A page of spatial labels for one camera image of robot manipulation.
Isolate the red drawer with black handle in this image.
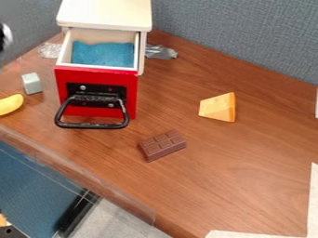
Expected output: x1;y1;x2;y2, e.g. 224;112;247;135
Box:
53;27;150;130

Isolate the white cabinet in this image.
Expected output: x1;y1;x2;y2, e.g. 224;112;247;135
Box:
54;0;154;33

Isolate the brown toy chocolate bar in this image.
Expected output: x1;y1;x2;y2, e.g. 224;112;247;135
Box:
136;129;190;164

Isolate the orange toy cheese wedge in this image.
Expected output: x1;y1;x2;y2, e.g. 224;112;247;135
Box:
197;91;238;124

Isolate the yellow toy banana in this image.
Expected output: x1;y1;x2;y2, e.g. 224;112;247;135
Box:
0;93;27;117

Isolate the white block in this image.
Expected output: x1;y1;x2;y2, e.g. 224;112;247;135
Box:
20;72;46;96

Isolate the blue cloth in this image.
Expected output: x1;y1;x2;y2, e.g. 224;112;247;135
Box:
69;40;137;69

